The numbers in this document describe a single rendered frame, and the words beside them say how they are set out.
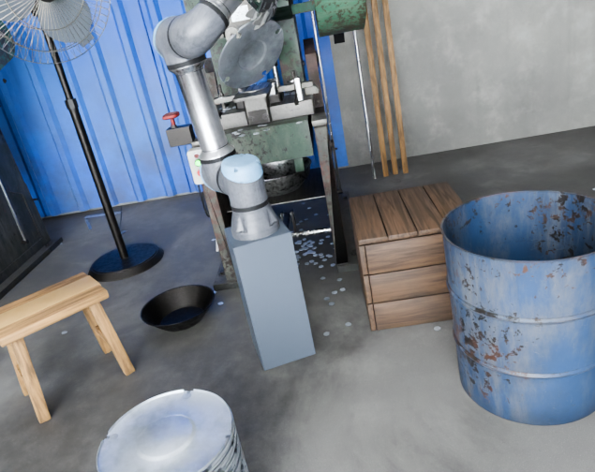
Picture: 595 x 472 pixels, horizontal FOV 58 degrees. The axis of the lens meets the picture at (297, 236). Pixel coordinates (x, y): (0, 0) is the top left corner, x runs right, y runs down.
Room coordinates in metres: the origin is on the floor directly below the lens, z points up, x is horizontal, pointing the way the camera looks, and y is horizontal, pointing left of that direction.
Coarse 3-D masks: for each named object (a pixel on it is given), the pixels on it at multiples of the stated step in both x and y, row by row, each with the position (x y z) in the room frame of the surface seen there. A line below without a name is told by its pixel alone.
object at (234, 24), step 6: (246, 0) 2.26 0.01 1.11; (240, 6) 2.26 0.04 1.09; (246, 6) 2.26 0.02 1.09; (234, 12) 2.26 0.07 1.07; (240, 12) 2.26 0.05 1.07; (234, 18) 2.26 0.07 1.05; (240, 18) 2.26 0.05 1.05; (246, 18) 2.26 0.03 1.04; (234, 24) 2.26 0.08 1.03; (240, 24) 2.26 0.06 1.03; (228, 30) 2.26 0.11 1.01; (234, 30) 2.25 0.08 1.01; (228, 36) 2.26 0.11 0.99; (240, 36) 2.26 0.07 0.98
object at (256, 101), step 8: (248, 88) 2.24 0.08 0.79; (256, 88) 2.19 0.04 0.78; (264, 88) 2.18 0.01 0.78; (240, 96) 2.09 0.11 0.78; (248, 96) 2.05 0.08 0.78; (256, 96) 2.05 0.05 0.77; (264, 96) 2.04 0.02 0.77; (248, 104) 2.17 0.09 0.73; (256, 104) 2.17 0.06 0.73; (264, 104) 2.16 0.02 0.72; (248, 112) 2.17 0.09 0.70; (256, 112) 2.17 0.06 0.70; (264, 112) 2.16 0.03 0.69; (248, 120) 2.17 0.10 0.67; (256, 120) 2.17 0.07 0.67; (264, 120) 2.17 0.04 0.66
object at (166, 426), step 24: (144, 408) 1.01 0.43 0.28; (168, 408) 1.00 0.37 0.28; (192, 408) 0.98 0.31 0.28; (216, 408) 0.96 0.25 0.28; (120, 432) 0.95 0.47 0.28; (144, 432) 0.93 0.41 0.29; (168, 432) 0.91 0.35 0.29; (192, 432) 0.90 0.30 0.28; (216, 432) 0.89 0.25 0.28; (120, 456) 0.88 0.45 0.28; (144, 456) 0.86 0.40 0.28; (168, 456) 0.85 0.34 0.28; (192, 456) 0.84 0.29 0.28; (216, 456) 0.82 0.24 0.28
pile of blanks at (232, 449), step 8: (232, 416) 0.93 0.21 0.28; (232, 424) 0.91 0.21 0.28; (232, 432) 0.89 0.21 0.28; (232, 440) 0.88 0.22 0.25; (224, 448) 0.85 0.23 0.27; (232, 448) 0.87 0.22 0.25; (240, 448) 0.92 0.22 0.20; (224, 456) 0.84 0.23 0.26; (232, 456) 0.87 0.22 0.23; (240, 456) 0.89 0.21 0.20; (216, 464) 0.81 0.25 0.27; (224, 464) 0.83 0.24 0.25; (232, 464) 0.85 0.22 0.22; (240, 464) 0.88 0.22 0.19
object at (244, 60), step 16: (240, 32) 1.98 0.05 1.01; (256, 32) 2.03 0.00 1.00; (272, 32) 2.08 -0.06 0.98; (224, 48) 1.97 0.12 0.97; (240, 48) 2.02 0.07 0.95; (256, 48) 2.08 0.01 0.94; (272, 48) 2.12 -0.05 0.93; (224, 64) 2.01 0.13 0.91; (240, 64) 2.07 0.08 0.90; (256, 64) 2.12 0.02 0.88; (272, 64) 2.17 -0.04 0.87; (224, 80) 2.05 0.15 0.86; (240, 80) 2.11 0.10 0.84; (256, 80) 2.16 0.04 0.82
